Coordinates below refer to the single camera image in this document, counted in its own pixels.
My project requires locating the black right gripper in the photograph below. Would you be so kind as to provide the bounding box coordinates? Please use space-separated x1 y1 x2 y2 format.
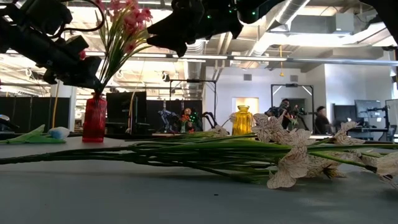
146 0 244 58

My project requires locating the pink artificial flower bunch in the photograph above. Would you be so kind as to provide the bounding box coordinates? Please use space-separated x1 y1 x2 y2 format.
94 0 154 94

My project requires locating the white artificial flower bunch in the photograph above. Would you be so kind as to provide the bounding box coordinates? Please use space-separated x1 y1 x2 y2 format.
0 111 398 191

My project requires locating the red ribbed glass vase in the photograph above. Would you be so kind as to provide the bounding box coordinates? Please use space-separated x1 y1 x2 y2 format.
81 92 108 144

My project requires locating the yellow glass vase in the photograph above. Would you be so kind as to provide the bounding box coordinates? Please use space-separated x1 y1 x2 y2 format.
231 105 254 136

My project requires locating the white building column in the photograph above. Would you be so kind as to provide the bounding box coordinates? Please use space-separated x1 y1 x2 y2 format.
49 82 78 98

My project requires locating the black partition panel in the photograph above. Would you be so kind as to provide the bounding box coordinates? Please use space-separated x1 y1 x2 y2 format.
0 96 71 133

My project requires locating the blue white artificial tulip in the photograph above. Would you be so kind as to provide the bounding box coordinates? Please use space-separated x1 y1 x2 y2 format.
0 124 71 145

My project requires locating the seated person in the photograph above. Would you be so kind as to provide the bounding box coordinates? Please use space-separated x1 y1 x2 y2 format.
181 107 200 133

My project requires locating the person with cap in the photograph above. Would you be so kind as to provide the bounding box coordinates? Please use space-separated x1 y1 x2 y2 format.
264 98 300 130

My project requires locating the black computer monitor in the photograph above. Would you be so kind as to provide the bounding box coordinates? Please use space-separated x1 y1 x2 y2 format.
354 99 382 119

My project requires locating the grey computer monitor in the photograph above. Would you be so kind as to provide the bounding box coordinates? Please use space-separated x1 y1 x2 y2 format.
385 98 398 127

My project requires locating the silver ventilation duct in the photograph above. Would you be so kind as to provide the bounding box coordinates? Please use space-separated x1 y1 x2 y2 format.
182 39 206 80

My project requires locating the long ceiling light rail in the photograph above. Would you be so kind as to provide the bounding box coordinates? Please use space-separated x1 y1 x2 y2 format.
6 49 398 67

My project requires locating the yellow hanging cable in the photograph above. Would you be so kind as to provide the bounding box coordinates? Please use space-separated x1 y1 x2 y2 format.
52 80 61 129

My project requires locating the black metal frame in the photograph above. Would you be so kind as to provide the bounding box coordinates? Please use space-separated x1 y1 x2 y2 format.
169 78 218 119
270 83 315 125

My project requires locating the yellow hanging cord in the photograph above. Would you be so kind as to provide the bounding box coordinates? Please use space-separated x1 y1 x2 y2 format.
279 45 285 78

